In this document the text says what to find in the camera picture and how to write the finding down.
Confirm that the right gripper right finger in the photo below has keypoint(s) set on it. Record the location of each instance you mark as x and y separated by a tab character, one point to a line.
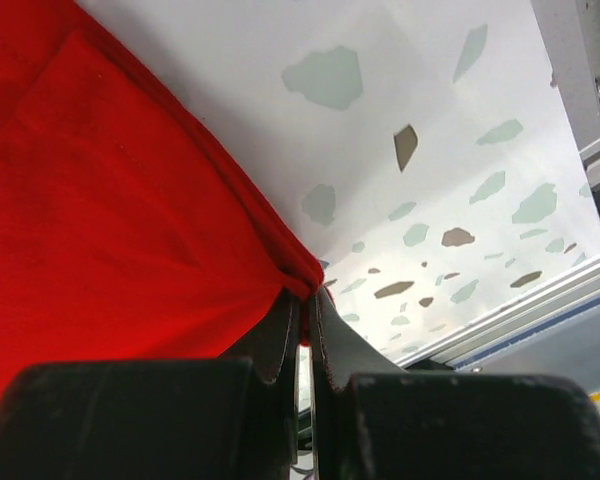
372	419

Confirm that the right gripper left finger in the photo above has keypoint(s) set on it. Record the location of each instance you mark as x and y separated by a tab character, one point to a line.
231	417

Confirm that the red t shirt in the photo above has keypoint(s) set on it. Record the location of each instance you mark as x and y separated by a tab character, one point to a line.
126	230

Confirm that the aluminium frame rail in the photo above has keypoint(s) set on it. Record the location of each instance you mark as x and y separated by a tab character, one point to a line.
556	329

